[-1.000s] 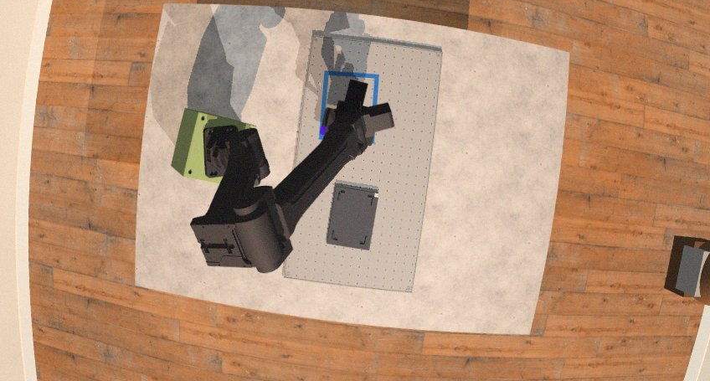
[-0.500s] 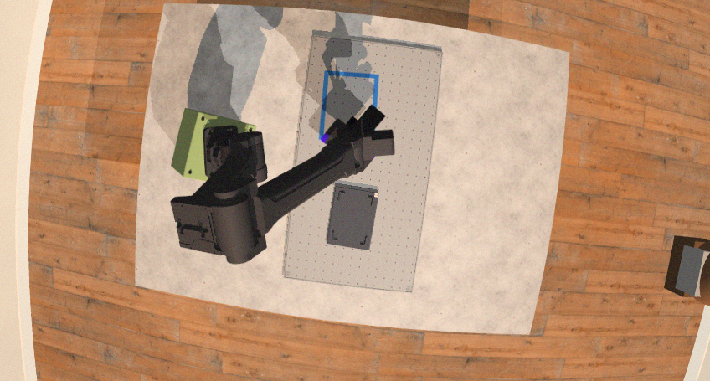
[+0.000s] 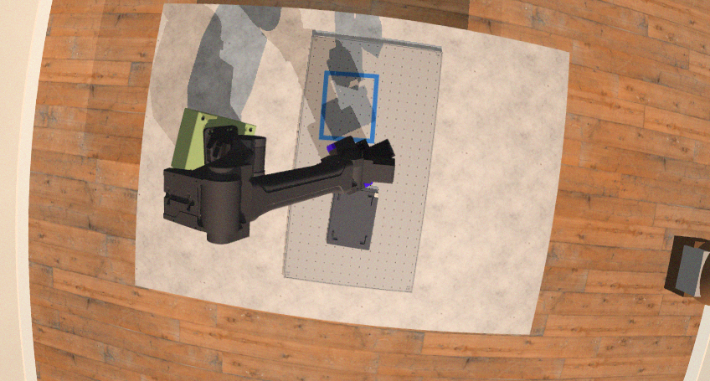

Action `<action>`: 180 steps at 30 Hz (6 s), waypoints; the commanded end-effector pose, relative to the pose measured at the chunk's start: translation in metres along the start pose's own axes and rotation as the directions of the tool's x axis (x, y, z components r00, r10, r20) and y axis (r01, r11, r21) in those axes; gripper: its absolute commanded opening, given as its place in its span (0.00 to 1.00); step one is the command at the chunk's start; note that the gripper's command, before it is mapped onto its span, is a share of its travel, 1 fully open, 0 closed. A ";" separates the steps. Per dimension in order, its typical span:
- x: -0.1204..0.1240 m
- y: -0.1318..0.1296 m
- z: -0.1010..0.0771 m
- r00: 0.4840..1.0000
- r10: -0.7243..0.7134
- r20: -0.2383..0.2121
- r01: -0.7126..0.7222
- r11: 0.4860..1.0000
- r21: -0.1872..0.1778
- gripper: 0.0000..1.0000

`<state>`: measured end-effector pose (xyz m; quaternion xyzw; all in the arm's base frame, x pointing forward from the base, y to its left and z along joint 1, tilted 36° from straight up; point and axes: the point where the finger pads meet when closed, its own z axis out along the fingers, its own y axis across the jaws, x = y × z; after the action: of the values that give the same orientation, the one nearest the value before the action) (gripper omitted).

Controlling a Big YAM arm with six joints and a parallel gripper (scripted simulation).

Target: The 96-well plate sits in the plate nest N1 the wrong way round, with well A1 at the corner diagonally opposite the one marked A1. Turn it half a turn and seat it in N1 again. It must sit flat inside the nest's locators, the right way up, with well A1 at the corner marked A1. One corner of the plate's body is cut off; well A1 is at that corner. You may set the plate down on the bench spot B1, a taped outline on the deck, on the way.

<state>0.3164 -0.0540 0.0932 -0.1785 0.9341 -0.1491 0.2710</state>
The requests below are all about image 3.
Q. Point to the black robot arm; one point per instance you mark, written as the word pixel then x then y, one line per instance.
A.
pixel 234 180

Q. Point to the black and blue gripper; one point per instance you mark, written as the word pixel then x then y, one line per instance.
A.
pixel 348 143

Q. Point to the blue taped rectangle outline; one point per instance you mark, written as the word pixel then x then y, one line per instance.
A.
pixel 324 102

